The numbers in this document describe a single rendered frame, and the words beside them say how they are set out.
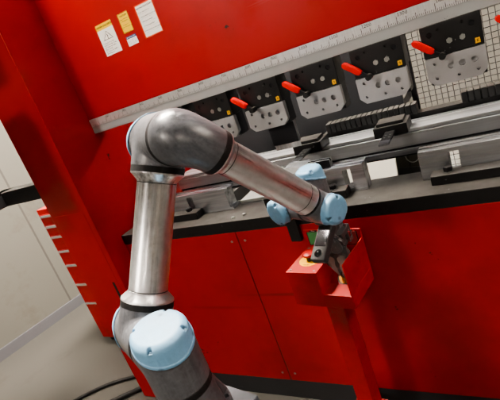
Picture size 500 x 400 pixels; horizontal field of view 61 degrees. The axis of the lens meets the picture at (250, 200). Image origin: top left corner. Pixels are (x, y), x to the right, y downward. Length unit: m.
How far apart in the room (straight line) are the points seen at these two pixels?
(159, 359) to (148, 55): 1.18
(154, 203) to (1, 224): 2.83
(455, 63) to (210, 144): 0.78
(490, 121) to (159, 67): 1.18
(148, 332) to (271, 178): 0.39
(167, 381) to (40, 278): 3.01
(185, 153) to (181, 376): 0.41
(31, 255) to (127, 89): 2.22
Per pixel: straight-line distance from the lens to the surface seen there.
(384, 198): 1.40
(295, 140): 1.53
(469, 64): 1.35
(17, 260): 3.73
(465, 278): 1.48
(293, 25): 1.42
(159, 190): 0.91
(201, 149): 0.81
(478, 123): 1.67
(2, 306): 3.73
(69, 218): 2.01
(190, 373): 0.86
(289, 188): 0.93
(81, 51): 1.93
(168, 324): 0.86
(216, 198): 1.75
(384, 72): 1.37
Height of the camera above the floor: 1.41
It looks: 17 degrees down
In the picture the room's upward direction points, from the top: 20 degrees counter-clockwise
